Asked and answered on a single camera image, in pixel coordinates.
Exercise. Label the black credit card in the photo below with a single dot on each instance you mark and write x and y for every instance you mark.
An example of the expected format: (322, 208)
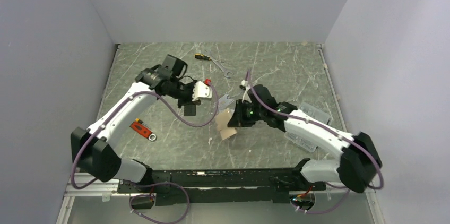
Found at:
(190, 110)

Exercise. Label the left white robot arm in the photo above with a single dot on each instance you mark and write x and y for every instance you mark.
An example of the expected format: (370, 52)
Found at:
(93, 148)

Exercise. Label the black yellow screwdriver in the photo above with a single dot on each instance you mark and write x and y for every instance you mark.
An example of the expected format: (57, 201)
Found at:
(203, 57)

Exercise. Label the white printed credit card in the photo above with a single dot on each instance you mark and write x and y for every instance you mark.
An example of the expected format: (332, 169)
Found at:
(224, 102)

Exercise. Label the orange handled screwdriver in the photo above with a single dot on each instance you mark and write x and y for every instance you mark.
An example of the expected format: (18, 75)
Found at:
(139, 121)

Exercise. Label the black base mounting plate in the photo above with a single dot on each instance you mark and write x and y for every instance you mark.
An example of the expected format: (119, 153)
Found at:
(277, 185)

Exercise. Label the red adjustable wrench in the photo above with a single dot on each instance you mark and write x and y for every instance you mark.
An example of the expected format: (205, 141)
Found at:
(144, 131)

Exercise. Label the aluminium frame rail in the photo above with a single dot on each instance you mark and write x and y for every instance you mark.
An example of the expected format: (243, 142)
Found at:
(86, 185)

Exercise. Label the beige leather card holder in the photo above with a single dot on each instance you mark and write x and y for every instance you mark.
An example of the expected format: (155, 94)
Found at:
(221, 120)

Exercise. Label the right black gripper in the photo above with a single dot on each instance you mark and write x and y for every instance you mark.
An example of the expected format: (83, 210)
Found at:
(238, 119)

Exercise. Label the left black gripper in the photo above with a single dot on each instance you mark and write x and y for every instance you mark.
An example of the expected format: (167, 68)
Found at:
(189, 101)

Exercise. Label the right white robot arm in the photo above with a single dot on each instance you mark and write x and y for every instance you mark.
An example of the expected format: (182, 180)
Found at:
(356, 161)

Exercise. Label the clear plastic screw box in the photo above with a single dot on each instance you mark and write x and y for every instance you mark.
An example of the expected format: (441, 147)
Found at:
(314, 113)

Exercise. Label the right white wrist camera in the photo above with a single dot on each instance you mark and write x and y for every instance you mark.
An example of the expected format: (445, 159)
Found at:
(245, 87)

